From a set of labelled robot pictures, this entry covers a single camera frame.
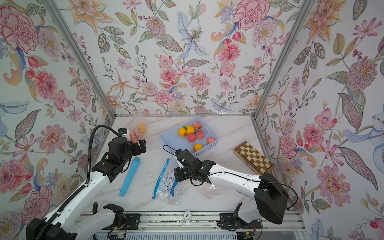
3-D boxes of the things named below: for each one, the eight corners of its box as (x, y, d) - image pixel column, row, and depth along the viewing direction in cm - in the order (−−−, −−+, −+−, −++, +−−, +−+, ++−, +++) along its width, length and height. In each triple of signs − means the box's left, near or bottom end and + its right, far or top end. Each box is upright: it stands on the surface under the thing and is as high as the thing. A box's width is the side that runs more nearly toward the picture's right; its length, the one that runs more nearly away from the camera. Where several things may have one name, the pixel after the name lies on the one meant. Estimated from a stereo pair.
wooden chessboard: (261, 180, 90) (263, 178, 87) (231, 153, 102) (232, 150, 99) (273, 167, 95) (276, 165, 93) (243, 143, 107) (245, 140, 104)
